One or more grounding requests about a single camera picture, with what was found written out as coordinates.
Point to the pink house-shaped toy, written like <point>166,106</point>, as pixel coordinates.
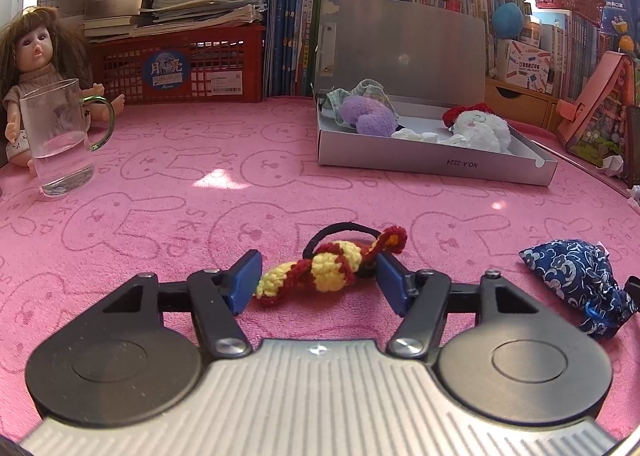
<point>600,110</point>

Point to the thin metal rod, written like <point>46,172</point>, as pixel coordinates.
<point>585,168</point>

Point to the crumpled white paper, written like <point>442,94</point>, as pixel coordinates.
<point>614,164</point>

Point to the white fluffy plush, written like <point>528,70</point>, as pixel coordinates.
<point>482,133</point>

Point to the large red plastic basket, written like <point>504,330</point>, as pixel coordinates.
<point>215,65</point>

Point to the row of upright books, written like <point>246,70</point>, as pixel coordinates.
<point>575,40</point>

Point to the row of thin blue books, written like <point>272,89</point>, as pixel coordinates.
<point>290,20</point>

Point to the lilac crochet piece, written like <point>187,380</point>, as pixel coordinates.
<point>635,197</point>

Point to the wooden drawer unit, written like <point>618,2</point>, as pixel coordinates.
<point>520,105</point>

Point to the brown-haired doll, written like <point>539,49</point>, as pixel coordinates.
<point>35,45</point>

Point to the silver lidded box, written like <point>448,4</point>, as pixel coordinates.
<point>425,158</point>

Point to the clear glass mug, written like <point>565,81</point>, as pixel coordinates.
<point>55,135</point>

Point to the green checked cloth scrunchie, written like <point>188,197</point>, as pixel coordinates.
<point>370,87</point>

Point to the pink rabbit-print mat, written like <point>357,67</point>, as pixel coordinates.
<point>150,236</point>

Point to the white printed carton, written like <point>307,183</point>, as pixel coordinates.
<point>525,65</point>

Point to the blue carton box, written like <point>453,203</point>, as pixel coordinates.
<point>622,15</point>

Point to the purple plush scrunchie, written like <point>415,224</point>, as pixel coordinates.
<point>365,115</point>

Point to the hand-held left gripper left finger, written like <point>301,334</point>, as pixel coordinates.
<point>245,281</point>

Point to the blue floral cloth pouch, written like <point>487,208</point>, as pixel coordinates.
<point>575,271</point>

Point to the red crochet scrunchie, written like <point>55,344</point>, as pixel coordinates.
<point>457,113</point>

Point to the white tissue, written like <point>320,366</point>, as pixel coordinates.
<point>420,136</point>

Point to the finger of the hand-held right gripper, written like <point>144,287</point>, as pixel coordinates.
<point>634,292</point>

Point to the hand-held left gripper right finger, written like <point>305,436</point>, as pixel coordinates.
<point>392,283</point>

